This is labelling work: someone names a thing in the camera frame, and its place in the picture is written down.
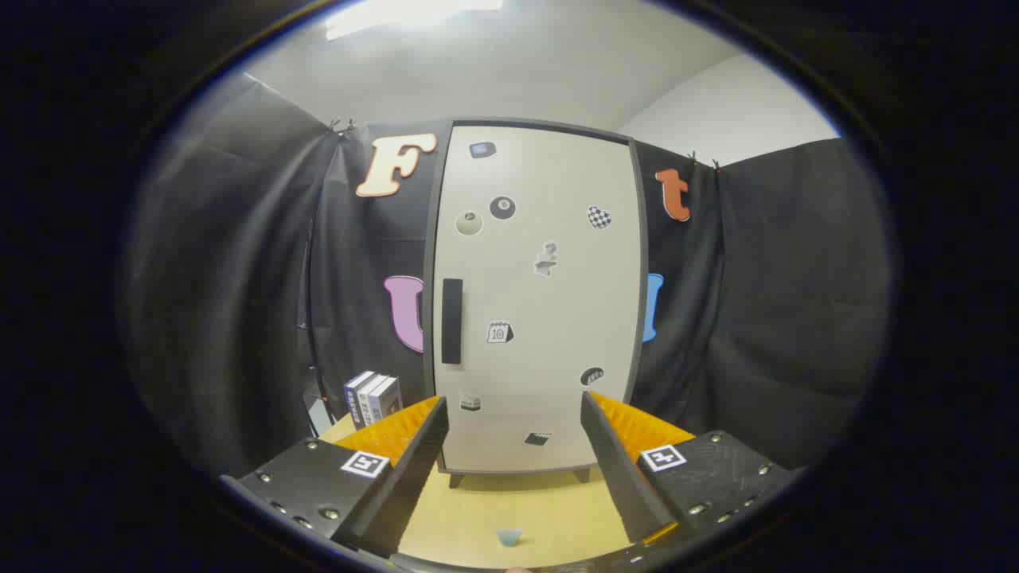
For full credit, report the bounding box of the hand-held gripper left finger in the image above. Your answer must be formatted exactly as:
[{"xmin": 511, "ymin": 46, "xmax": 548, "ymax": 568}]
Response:
[{"xmin": 219, "ymin": 396, "xmax": 449, "ymax": 559}]

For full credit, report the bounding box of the black door handle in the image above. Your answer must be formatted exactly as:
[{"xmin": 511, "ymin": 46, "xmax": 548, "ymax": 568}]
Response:
[{"xmin": 442, "ymin": 279, "xmax": 464, "ymax": 365}]

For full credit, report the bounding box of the thin black cable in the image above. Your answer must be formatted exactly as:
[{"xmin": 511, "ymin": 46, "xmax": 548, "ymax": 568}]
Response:
[{"xmin": 299, "ymin": 215, "xmax": 327, "ymax": 399}]

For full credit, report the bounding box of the blue white book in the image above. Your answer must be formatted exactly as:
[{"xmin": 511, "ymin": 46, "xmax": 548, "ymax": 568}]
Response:
[
  {"xmin": 344, "ymin": 370, "xmax": 375, "ymax": 427},
  {"xmin": 358, "ymin": 374, "xmax": 389, "ymax": 427},
  {"xmin": 370, "ymin": 376, "xmax": 403, "ymax": 423}
]

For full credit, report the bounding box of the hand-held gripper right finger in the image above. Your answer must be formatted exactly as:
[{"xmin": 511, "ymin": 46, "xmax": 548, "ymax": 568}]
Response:
[{"xmin": 580, "ymin": 390, "xmax": 797, "ymax": 550}]

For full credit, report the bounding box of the black backdrop cloth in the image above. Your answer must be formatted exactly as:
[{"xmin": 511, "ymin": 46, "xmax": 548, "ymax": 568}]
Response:
[{"xmin": 127, "ymin": 72, "xmax": 891, "ymax": 478}]

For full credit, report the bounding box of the grey cabinet body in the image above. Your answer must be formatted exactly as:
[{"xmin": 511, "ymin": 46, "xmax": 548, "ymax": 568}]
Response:
[{"xmin": 422, "ymin": 118, "xmax": 650, "ymax": 488}]

